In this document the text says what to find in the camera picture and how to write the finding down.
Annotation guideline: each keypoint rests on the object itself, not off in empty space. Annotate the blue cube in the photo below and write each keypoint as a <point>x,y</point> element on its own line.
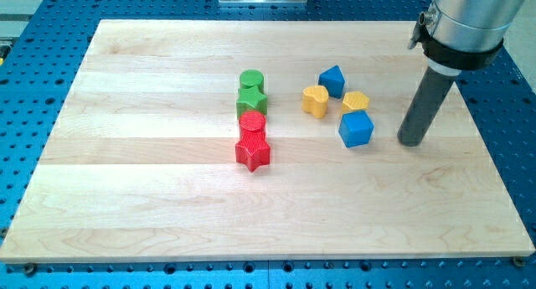
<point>355,128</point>

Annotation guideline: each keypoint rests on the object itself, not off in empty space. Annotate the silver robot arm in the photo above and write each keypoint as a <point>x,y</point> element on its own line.
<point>464,34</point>

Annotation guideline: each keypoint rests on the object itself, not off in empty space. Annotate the yellow hexagon block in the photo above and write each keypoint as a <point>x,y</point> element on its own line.
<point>354,101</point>

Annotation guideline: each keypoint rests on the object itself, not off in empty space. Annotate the red star block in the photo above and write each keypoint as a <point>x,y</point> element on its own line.
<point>253,151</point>

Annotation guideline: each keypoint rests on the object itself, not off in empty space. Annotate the red cylinder block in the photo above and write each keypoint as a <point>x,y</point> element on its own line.
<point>252,123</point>

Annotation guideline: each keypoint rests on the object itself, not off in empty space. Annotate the green star block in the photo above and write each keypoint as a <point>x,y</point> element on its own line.
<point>251,99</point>

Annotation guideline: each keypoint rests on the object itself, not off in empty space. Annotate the yellow heart block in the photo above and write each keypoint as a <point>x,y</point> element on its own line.
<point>314,100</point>

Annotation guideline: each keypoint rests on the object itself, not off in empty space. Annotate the green cylinder block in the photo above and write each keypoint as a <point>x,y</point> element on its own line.
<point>251,78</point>

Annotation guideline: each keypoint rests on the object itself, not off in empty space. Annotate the blue triangle block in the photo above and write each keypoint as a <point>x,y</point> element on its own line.
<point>333,81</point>

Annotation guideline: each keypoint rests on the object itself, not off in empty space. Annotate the wooden board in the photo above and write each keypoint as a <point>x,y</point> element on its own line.
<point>141,163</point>

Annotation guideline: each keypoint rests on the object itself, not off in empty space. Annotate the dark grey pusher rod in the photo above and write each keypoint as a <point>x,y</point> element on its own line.
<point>427,101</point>

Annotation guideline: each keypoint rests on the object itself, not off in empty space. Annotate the blue perforated table plate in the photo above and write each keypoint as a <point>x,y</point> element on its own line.
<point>42,64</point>

